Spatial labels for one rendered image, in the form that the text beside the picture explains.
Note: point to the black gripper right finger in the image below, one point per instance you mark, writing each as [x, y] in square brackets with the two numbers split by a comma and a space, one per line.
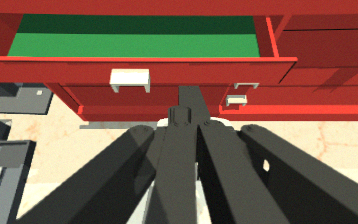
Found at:
[307, 190]

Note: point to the red tool chest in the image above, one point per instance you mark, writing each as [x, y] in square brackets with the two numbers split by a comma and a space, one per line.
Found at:
[124, 60]

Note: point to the black flat panel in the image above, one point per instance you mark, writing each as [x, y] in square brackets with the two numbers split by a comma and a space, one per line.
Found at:
[25, 98]

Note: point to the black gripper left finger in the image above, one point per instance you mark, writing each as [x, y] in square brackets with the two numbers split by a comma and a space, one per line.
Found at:
[102, 191]

